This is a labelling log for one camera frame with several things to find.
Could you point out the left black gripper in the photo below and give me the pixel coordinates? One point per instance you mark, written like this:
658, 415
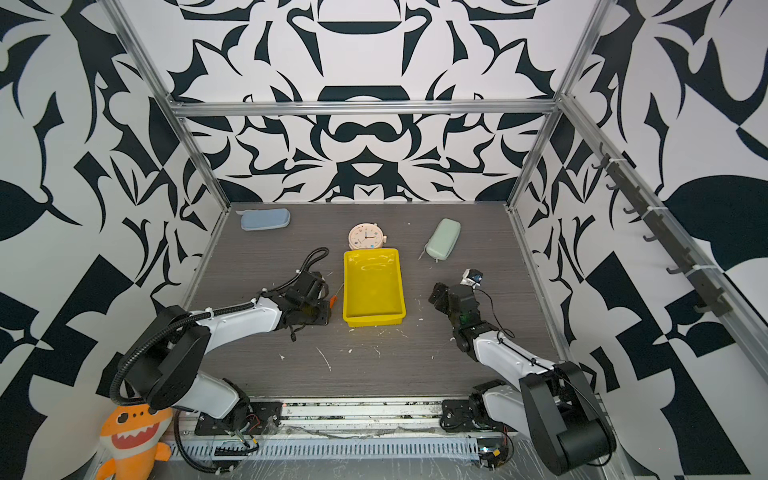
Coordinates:
326, 314

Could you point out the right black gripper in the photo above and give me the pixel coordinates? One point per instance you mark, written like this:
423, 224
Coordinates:
437, 294

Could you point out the orange handled screwdriver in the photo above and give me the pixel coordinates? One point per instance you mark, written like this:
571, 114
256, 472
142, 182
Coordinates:
335, 297

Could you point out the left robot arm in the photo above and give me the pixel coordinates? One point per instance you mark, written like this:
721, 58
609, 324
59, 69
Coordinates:
162, 369

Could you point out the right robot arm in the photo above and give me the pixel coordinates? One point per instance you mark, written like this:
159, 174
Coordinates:
551, 404

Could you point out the yellow plastic bin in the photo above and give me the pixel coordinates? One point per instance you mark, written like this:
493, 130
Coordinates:
373, 292

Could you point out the green zip case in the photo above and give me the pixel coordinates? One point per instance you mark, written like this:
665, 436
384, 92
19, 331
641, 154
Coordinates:
443, 240

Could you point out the pink round clock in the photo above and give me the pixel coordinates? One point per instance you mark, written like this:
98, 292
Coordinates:
366, 236

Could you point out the blue zip case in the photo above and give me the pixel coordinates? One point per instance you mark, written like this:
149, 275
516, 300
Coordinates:
264, 219

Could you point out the orange shark plush toy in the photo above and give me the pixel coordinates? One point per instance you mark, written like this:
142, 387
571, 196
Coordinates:
132, 436

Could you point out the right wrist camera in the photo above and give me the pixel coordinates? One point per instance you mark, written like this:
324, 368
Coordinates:
472, 277

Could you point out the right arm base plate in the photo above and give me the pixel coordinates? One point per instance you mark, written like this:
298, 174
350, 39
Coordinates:
461, 415

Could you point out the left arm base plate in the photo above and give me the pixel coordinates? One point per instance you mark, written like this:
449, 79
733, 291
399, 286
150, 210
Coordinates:
253, 419

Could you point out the white cable duct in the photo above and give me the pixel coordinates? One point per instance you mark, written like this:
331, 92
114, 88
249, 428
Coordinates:
282, 449

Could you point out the aluminium frame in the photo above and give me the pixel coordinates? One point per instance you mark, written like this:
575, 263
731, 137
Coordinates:
743, 323

